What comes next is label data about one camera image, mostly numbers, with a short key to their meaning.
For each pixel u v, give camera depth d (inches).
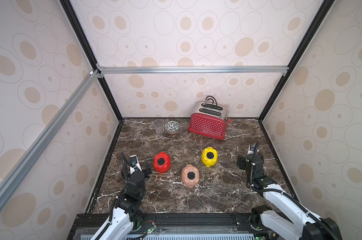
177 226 28.7
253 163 24.6
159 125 44.1
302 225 16.7
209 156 35.3
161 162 33.9
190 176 32.0
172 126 44.4
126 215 21.4
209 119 38.1
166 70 67.8
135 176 23.4
